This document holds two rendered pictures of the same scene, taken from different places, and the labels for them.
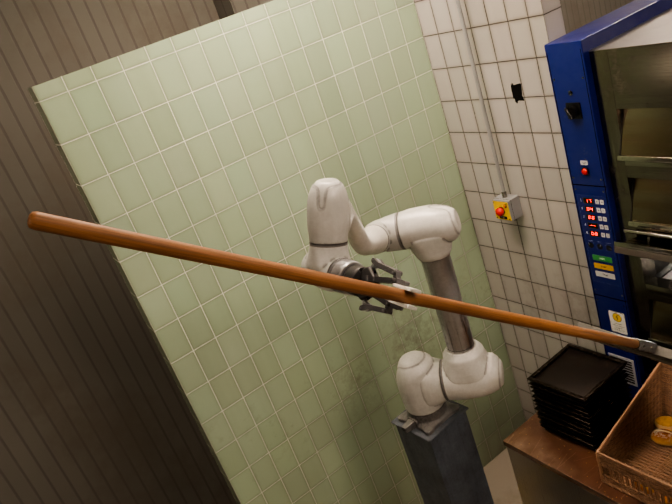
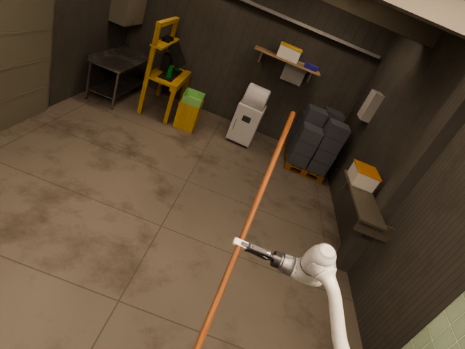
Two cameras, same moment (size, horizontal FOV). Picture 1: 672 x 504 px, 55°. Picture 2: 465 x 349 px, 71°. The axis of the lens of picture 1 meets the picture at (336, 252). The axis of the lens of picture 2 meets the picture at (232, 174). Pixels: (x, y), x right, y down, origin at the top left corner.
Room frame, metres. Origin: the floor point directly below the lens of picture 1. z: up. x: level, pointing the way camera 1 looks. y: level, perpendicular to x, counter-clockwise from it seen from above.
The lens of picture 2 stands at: (1.72, -1.23, 2.91)
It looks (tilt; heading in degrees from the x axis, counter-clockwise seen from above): 29 degrees down; 118
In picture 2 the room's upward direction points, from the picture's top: 23 degrees clockwise
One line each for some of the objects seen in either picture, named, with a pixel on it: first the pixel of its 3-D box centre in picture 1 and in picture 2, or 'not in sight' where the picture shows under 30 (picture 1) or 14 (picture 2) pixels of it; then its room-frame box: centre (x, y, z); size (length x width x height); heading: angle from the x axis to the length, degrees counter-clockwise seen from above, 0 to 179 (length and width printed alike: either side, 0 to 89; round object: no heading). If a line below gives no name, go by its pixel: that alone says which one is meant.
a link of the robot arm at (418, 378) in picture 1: (420, 379); not in sight; (2.09, -0.14, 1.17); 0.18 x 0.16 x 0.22; 68
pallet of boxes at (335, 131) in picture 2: not in sight; (314, 139); (-0.33, 5.51, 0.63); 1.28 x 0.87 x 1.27; 120
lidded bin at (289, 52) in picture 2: not in sight; (288, 52); (-1.60, 5.23, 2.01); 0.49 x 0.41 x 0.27; 30
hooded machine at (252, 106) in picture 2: not in sight; (249, 114); (-1.58, 4.62, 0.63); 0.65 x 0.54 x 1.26; 116
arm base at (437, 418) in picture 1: (423, 411); not in sight; (2.08, -0.11, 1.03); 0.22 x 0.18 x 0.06; 120
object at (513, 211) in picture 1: (507, 207); not in sight; (2.68, -0.79, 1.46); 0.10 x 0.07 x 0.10; 26
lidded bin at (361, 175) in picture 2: not in sight; (363, 176); (1.18, 3.47, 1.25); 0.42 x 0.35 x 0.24; 120
